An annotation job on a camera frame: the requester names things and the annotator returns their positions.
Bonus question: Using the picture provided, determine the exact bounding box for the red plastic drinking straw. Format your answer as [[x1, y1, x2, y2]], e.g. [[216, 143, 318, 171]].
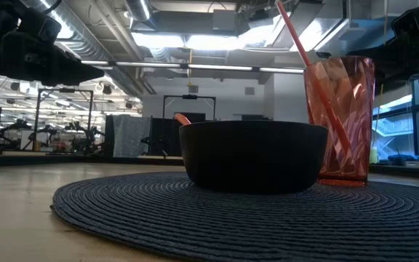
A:
[[275, 0, 352, 156]]

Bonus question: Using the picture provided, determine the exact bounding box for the blue bundle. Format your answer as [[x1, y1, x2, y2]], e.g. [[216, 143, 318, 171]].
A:
[[387, 154, 419, 167]]

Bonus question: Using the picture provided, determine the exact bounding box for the grey ceiling box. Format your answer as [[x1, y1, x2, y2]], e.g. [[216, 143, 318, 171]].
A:
[[212, 9, 238, 32]]

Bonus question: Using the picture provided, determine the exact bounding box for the smooth silver ceiling duct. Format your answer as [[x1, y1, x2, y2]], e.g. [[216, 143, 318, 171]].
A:
[[124, 0, 153, 22]]

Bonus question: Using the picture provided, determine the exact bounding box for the long ceiling light strip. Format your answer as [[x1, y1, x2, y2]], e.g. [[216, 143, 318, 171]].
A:
[[187, 63, 305, 74], [80, 60, 184, 70]]

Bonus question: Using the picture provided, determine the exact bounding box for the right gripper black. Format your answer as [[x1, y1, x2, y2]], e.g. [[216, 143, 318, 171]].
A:
[[347, 34, 419, 87]]

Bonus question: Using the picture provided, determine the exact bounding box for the black table edge rail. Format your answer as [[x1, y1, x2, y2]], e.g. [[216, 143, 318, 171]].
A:
[[0, 151, 419, 181]]

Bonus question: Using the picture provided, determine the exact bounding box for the bright ceiling light panel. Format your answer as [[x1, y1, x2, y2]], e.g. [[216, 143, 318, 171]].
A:
[[131, 32, 279, 52]]

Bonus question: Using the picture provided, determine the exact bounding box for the black bowl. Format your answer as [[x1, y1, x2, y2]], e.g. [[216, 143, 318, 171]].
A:
[[178, 119, 330, 194]]

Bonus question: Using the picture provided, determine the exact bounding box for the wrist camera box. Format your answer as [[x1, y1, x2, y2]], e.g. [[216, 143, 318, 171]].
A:
[[16, 7, 63, 45], [391, 0, 419, 41]]

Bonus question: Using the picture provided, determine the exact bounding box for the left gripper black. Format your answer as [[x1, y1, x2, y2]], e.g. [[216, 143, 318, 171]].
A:
[[1, 31, 105, 88]]

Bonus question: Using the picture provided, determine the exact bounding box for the round dark blue woven placemat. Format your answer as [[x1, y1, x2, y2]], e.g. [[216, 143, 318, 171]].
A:
[[50, 170, 419, 262]]

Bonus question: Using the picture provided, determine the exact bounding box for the orange plastic spoon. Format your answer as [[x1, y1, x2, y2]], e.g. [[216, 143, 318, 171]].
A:
[[174, 113, 193, 127]]

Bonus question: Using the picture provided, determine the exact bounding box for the orange faceted plastic cup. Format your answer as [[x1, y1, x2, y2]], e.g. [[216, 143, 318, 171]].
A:
[[303, 55, 377, 188]]

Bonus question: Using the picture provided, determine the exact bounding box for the ribbed silver ceiling duct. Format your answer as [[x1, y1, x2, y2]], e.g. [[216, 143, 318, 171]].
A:
[[20, 0, 145, 98]]

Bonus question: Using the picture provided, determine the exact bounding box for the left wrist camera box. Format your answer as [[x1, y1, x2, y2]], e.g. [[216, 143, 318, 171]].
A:
[[16, 7, 63, 45]]

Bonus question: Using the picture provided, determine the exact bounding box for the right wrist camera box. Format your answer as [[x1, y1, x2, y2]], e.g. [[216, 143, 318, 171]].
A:
[[391, 0, 419, 41]]

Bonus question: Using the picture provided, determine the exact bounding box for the grey hanging cloth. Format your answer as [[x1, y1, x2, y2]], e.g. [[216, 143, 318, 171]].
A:
[[113, 114, 152, 158]]

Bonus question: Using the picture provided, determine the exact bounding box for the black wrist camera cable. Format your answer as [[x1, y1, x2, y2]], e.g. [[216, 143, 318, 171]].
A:
[[41, 0, 63, 15]]

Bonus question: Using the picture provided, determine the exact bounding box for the black frame stand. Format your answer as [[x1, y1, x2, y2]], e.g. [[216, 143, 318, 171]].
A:
[[34, 88, 95, 152]]

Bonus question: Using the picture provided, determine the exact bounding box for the black window frame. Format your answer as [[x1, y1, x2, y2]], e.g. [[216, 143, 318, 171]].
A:
[[371, 78, 419, 164]]

